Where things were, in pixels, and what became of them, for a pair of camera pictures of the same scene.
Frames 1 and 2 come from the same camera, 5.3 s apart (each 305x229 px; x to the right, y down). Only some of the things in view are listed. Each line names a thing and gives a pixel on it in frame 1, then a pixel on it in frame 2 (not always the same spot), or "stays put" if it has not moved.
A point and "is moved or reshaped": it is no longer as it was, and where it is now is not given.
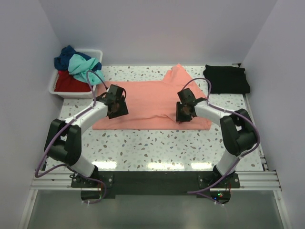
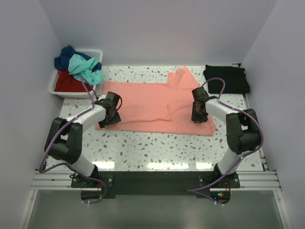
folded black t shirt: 227,79 stays put
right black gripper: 179,117 -> 195,118
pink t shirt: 152,105 is moved or reshaped
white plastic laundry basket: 96,54 stays put
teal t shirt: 78,67 stays put
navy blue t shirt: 61,61 stays put
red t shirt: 66,82 stays put
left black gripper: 123,111 -> 115,119
